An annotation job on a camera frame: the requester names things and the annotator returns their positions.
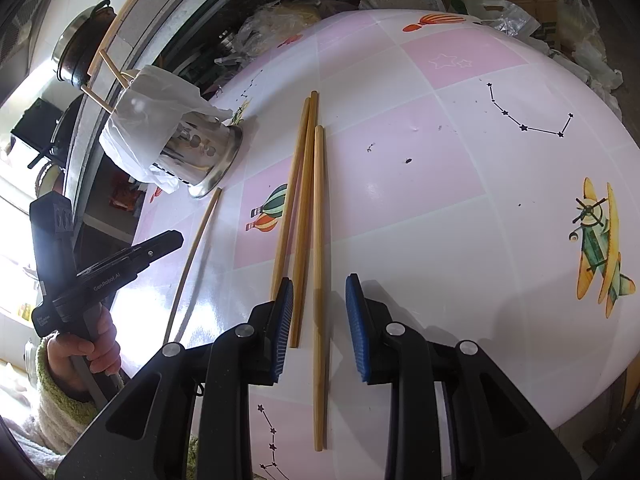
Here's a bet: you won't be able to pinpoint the left forearm fleece sleeve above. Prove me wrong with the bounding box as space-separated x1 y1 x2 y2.
6 335 99 455

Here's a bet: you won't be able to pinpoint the left hand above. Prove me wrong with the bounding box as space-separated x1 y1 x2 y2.
47 307 122 398

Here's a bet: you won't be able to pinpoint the enamel basin stack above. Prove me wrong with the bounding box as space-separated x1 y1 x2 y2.
35 162 65 198

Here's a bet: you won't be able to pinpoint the white plastic bag liner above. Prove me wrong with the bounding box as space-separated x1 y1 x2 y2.
100 65 233 194

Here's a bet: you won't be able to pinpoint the black frying pan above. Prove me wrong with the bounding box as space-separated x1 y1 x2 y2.
27 98 81 169

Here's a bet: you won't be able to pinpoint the black cooking pot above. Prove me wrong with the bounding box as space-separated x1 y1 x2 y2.
52 0 116 89

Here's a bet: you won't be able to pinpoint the pink tablecloth table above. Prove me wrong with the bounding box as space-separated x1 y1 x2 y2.
112 10 639 479

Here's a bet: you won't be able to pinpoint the yellow food bag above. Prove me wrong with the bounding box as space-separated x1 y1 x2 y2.
233 0 328 58

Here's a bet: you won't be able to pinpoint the wooden cutting board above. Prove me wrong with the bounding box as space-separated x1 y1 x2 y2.
88 0 138 78

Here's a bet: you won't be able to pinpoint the floor plastic bags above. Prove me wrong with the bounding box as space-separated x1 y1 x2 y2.
458 0 624 117

